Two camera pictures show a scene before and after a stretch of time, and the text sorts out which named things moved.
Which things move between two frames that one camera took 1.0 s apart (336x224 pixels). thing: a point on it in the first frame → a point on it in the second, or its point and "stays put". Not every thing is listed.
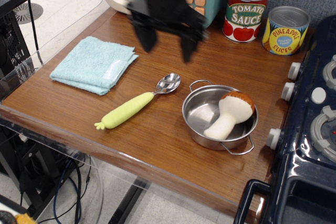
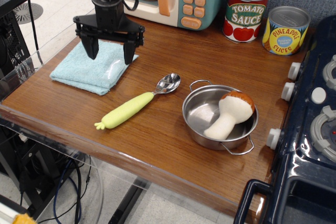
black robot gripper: x=166 y=2 → x=109 y=23
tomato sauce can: x=247 y=3 stays put
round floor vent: x=22 y=14 stays put
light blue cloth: x=94 y=64 stays put
